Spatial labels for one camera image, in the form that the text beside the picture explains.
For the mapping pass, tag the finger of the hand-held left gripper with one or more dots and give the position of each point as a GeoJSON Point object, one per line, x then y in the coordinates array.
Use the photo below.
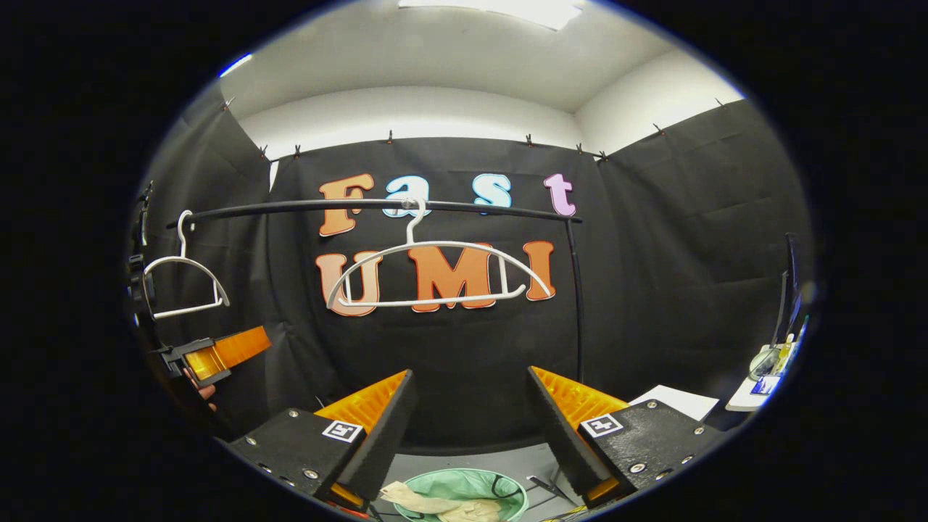
{"type": "Point", "coordinates": [232, 349]}

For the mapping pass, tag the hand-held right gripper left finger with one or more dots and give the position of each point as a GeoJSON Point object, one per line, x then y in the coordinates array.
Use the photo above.
{"type": "Point", "coordinates": [377, 449]}

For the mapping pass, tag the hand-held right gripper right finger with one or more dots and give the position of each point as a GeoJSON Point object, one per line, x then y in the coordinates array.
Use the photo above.
{"type": "Point", "coordinates": [569, 449]}

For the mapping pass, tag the cream shirt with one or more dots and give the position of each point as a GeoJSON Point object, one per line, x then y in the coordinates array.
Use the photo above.
{"type": "Point", "coordinates": [435, 506]}

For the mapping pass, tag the green laundry hamper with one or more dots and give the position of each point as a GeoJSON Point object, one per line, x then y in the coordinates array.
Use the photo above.
{"type": "Point", "coordinates": [464, 482]}

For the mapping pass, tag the white plastic clothes hanger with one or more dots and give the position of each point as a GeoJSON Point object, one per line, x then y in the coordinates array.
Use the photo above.
{"type": "Point", "coordinates": [182, 243]}
{"type": "Point", "coordinates": [435, 245]}

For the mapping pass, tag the black clothes rack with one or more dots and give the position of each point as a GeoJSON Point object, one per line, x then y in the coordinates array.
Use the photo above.
{"type": "Point", "coordinates": [304, 206]}

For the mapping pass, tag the white paper sheet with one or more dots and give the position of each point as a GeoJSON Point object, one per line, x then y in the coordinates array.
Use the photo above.
{"type": "Point", "coordinates": [678, 401]}

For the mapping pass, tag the blue card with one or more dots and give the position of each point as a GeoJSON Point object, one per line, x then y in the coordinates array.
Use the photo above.
{"type": "Point", "coordinates": [766, 385]}

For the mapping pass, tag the yellow bottle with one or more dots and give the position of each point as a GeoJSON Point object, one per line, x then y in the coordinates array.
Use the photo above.
{"type": "Point", "coordinates": [786, 351]}

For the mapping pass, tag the row of black backdrop clips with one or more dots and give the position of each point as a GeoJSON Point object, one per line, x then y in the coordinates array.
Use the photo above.
{"type": "Point", "coordinates": [389, 137]}

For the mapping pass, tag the dark computer monitor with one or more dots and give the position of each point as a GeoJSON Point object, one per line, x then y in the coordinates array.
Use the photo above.
{"type": "Point", "coordinates": [789, 290]}

